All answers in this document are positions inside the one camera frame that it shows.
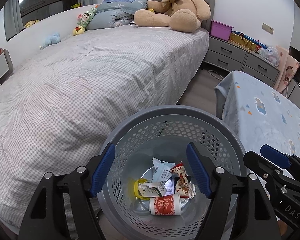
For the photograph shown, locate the wall switch plate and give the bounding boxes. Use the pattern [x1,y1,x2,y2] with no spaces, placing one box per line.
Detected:
[262,23,274,35]

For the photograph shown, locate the bed with checkered sheet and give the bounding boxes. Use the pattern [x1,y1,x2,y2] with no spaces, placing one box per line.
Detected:
[0,25,209,233]

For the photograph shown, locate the person's right hand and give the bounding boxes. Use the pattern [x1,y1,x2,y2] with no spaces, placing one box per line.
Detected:
[277,220,288,236]

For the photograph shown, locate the yellow plush toy on sill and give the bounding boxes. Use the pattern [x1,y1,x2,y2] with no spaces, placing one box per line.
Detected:
[24,20,40,28]

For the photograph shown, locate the grey curtain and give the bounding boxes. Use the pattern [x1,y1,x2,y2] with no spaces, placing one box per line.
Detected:
[4,0,24,40]

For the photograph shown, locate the yellow plastic ring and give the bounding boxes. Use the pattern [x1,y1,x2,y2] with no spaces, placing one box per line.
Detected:
[133,178,152,201]

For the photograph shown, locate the gold wrapped packages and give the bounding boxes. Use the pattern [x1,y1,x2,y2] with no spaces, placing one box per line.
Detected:
[229,31,268,52]

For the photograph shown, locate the red gold snack wrapper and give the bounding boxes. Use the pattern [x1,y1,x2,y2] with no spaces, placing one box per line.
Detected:
[170,162,196,199]

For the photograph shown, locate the grey perforated trash basket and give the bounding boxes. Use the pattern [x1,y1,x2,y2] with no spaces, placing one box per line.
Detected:
[96,104,248,240]

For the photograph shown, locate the light blue patterned blanket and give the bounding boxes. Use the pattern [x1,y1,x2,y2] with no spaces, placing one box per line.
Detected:
[215,71,300,158]

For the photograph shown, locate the clear plastic bag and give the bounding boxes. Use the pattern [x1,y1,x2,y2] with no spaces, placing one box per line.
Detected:
[257,47,280,67]

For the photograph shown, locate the light blue plush toy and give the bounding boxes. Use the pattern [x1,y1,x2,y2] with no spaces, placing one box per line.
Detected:
[40,33,61,50]

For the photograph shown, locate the large tan teddy bear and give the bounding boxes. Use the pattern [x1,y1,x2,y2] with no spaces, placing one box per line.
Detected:
[134,0,211,33]

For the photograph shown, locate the white panel with red corner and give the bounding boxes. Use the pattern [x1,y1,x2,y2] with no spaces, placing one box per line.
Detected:
[0,48,13,84]

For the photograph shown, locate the purple plastic box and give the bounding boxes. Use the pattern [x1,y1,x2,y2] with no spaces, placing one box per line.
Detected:
[211,20,233,41]

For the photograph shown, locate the small white carton box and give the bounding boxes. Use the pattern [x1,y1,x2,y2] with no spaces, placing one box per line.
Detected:
[138,182,166,198]

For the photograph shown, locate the green hooded doll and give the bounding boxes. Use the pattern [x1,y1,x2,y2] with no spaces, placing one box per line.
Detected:
[72,7,97,36]

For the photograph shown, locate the red white paper cup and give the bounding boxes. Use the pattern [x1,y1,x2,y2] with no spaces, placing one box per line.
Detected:
[149,194,181,216]

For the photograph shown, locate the grey drawer dresser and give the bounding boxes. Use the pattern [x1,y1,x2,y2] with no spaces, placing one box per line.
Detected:
[204,36,279,87]

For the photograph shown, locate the rabbit picture box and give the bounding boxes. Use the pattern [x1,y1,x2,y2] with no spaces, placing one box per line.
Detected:
[164,177,175,196]

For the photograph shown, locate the light blue folded quilt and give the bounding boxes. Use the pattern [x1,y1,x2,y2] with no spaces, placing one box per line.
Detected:
[85,0,148,30]

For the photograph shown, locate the pink cartoon boards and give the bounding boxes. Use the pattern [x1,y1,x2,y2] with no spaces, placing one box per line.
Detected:
[274,46,300,93]

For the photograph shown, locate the white blue mask package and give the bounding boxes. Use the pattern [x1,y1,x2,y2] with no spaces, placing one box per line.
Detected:
[151,158,175,183]

